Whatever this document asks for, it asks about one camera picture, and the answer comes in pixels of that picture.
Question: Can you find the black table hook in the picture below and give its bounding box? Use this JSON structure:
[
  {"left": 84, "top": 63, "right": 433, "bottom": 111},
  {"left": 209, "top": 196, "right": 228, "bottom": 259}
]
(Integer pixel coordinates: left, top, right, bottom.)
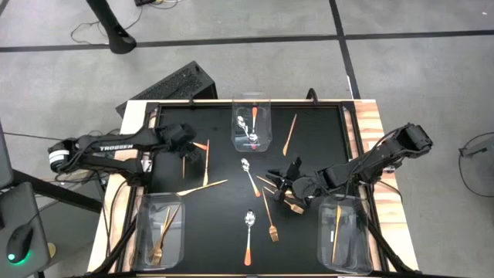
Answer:
[{"left": 306, "top": 87, "right": 320, "bottom": 107}]

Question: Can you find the grey stand base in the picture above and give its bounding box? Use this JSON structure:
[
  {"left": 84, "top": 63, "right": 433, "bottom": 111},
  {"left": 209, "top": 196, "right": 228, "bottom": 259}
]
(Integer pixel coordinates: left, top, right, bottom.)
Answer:
[{"left": 458, "top": 135, "right": 494, "bottom": 158}]

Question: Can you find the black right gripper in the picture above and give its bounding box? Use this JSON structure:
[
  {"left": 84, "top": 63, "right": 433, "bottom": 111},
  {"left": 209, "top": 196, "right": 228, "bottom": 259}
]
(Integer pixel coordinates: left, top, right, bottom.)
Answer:
[{"left": 266, "top": 156, "right": 329, "bottom": 202}]

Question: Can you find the black floor cable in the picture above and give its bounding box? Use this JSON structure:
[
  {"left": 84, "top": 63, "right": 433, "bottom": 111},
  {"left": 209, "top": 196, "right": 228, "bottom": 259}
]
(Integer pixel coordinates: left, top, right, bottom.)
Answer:
[{"left": 70, "top": 3, "right": 144, "bottom": 46}]

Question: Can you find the black stand leg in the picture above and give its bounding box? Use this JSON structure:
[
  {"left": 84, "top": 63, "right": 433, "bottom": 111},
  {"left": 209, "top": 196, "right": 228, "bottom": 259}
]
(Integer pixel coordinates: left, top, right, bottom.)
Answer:
[{"left": 85, "top": 0, "right": 137, "bottom": 55}]

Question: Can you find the black cable loop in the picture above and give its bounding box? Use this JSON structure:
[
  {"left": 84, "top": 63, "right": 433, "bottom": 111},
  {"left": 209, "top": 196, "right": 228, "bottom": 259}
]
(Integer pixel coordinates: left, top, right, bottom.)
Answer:
[{"left": 457, "top": 133, "right": 494, "bottom": 198}]

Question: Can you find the black computer mouse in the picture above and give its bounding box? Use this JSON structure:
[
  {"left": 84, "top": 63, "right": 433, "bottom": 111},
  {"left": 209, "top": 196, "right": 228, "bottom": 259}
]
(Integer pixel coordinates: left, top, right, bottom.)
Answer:
[{"left": 5, "top": 223, "right": 35, "bottom": 266}]

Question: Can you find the clear plastic bin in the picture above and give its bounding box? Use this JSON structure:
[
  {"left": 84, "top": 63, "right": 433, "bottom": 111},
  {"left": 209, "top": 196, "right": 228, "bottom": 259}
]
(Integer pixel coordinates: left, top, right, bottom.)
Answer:
[
  {"left": 316, "top": 194, "right": 374, "bottom": 276},
  {"left": 230, "top": 91, "right": 273, "bottom": 153},
  {"left": 130, "top": 192, "right": 186, "bottom": 272}
]

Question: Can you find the grey side desk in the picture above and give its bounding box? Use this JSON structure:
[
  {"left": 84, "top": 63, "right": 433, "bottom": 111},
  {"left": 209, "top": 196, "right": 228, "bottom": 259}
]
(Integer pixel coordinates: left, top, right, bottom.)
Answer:
[{"left": 0, "top": 181, "right": 52, "bottom": 278}]

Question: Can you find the black computer case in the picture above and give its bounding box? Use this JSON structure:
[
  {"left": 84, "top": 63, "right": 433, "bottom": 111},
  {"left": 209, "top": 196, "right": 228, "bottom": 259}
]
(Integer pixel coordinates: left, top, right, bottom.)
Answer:
[{"left": 114, "top": 60, "right": 219, "bottom": 119}]

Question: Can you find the black frame strut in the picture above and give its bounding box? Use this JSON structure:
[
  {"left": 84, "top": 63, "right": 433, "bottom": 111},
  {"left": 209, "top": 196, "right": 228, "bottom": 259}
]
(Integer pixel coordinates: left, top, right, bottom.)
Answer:
[
  {"left": 91, "top": 215, "right": 138, "bottom": 276},
  {"left": 364, "top": 215, "right": 414, "bottom": 276}
]

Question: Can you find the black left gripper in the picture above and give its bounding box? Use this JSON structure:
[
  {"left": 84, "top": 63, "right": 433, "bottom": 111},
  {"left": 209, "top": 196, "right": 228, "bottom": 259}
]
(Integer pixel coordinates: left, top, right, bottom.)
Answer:
[{"left": 165, "top": 122, "right": 202, "bottom": 164}]

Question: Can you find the black desk beam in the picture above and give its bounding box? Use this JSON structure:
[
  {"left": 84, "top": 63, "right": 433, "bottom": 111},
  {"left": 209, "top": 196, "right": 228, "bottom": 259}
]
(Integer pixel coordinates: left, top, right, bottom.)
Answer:
[{"left": 11, "top": 168, "right": 104, "bottom": 214}]

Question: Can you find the black table mat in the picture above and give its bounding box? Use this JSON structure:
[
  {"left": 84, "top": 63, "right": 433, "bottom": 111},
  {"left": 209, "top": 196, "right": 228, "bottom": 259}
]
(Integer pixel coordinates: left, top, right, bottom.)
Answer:
[{"left": 145, "top": 100, "right": 358, "bottom": 276}]

